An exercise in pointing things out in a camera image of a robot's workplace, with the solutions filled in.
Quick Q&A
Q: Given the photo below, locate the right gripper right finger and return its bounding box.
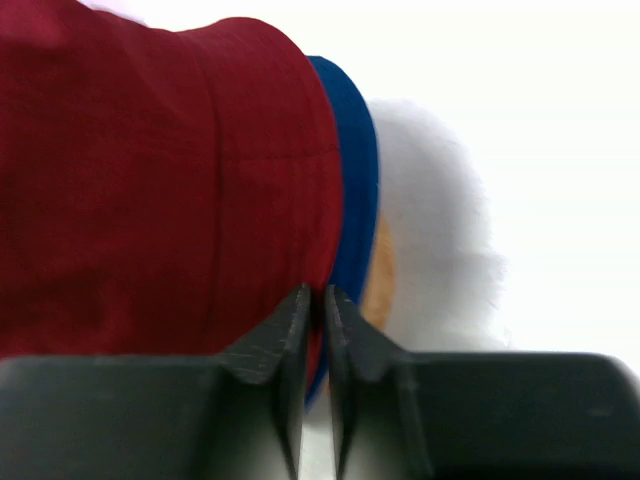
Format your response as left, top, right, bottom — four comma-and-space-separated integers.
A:
325, 287, 639, 479

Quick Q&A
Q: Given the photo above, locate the blue bucket hat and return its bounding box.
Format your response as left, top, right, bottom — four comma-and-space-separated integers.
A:
302, 54, 381, 409

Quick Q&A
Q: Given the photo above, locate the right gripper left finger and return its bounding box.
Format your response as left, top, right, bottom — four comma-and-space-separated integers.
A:
1, 286, 311, 479

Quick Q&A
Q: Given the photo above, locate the dark red knit hat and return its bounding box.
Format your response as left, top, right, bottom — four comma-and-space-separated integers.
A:
0, 0, 346, 386

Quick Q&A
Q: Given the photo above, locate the light wooden hat stand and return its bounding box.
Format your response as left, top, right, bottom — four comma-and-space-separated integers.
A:
359, 210, 396, 331

